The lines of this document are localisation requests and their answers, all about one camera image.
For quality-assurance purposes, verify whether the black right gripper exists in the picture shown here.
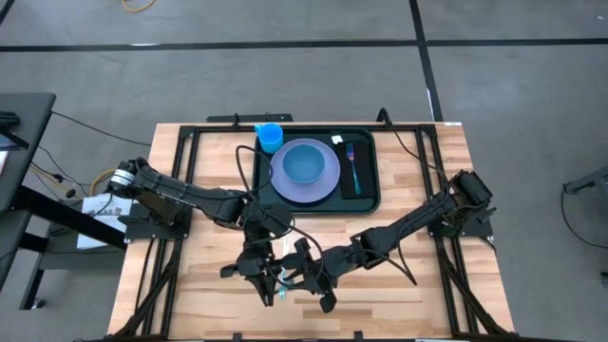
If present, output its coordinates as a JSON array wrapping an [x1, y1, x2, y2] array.
[[283, 237, 341, 315]]

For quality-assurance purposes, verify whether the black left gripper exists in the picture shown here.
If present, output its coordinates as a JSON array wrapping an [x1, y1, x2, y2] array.
[[219, 243, 293, 308]]

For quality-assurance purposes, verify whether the knife with patterned teal handle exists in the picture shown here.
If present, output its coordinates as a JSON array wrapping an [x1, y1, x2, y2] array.
[[278, 238, 292, 299]]

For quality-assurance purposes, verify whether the lavender plate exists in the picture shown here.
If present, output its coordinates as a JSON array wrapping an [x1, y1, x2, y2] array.
[[268, 138, 342, 204]]

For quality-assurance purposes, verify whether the blue bowl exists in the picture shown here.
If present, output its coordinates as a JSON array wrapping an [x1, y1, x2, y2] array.
[[281, 143, 327, 185]]

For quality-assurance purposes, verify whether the black cloth napkin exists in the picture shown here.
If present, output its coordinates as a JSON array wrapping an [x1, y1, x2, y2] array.
[[331, 134, 376, 200]]

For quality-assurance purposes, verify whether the iridescent fork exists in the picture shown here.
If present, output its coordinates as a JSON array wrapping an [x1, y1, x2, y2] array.
[[345, 142, 363, 196]]

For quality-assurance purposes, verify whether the blue plastic cup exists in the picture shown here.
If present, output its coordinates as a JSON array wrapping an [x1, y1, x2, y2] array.
[[254, 122, 285, 155]]

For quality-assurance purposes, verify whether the dark green tray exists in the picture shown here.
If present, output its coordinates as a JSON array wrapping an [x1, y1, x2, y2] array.
[[250, 126, 382, 217]]

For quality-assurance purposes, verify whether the black power strip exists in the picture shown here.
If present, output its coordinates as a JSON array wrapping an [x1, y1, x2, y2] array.
[[206, 112, 295, 124]]

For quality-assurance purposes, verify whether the white printed paper sheet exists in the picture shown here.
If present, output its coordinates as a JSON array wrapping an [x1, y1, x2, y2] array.
[[76, 192, 137, 251]]

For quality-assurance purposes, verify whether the dark grey desk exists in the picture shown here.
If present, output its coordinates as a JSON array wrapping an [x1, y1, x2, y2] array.
[[0, 92, 129, 313]]

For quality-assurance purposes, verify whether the grey stand leg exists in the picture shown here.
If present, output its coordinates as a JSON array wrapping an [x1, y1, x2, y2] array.
[[562, 164, 608, 196]]

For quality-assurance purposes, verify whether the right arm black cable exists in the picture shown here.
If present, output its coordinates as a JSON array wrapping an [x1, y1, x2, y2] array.
[[353, 227, 419, 287]]

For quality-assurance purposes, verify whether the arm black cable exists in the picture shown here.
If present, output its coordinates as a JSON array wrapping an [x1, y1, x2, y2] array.
[[353, 227, 419, 287], [235, 144, 330, 286]]

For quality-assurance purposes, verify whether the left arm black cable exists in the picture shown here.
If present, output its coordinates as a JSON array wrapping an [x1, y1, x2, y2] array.
[[235, 144, 330, 286]]

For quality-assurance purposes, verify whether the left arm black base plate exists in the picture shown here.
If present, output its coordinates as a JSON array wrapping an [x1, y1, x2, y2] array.
[[117, 202, 194, 242]]

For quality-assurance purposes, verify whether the black metal table frame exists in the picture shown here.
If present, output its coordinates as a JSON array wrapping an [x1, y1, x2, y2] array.
[[107, 122, 517, 342]]

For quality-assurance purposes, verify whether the black power cable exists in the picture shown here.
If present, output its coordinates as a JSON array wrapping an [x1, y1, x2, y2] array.
[[376, 106, 457, 191]]

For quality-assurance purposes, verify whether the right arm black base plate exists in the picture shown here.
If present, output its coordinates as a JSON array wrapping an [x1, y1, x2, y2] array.
[[424, 199, 495, 240]]

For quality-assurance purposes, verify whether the yellow cable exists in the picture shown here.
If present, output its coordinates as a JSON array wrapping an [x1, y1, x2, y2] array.
[[89, 168, 118, 197], [121, 0, 158, 14]]

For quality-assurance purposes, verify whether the thin black floor cable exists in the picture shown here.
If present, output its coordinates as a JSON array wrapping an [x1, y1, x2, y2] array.
[[560, 182, 608, 251], [49, 110, 153, 147]]

